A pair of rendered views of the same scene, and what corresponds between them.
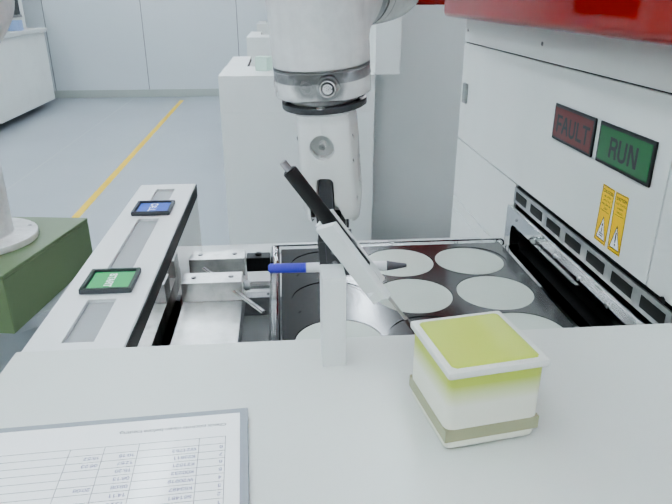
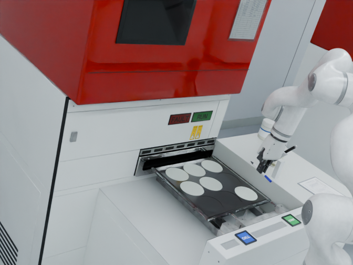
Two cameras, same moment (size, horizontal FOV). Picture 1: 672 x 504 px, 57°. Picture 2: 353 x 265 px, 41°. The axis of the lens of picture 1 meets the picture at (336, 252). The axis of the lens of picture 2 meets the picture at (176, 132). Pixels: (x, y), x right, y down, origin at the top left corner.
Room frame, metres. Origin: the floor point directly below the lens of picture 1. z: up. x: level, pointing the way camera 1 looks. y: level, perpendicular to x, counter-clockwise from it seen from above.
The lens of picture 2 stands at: (1.99, 1.04, 1.87)
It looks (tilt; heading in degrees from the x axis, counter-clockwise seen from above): 25 degrees down; 229
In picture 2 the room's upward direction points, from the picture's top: 16 degrees clockwise
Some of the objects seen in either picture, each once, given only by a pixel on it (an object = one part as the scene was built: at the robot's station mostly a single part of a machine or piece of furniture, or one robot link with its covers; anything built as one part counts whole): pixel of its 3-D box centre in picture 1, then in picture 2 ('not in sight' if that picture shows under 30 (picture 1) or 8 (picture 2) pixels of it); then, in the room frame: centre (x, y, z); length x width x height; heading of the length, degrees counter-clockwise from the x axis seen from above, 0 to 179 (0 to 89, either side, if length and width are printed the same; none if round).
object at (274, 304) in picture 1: (274, 303); (240, 209); (0.71, 0.08, 0.90); 0.38 x 0.01 x 0.01; 5
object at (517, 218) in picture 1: (564, 287); (177, 159); (0.76, -0.31, 0.89); 0.44 x 0.02 x 0.10; 5
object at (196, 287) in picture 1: (213, 286); (246, 226); (0.76, 0.17, 0.89); 0.08 x 0.03 x 0.03; 95
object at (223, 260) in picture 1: (218, 262); (231, 231); (0.84, 0.17, 0.89); 0.08 x 0.03 x 0.03; 95
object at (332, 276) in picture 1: (352, 289); (277, 162); (0.47, -0.01, 1.03); 0.06 x 0.04 x 0.13; 95
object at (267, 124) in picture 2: not in sight; (267, 129); (0.24, -0.31, 1.01); 0.07 x 0.07 x 0.10
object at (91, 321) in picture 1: (140, 290); (263, 244); (0.76, 0.27, 0.89); 0.55 x 0.09 x 0.14; 5
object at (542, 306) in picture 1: (413, 296); (210, 184); (0.73, -0.10, 0.90); 0.34 x 0.34 x 0.01; 5
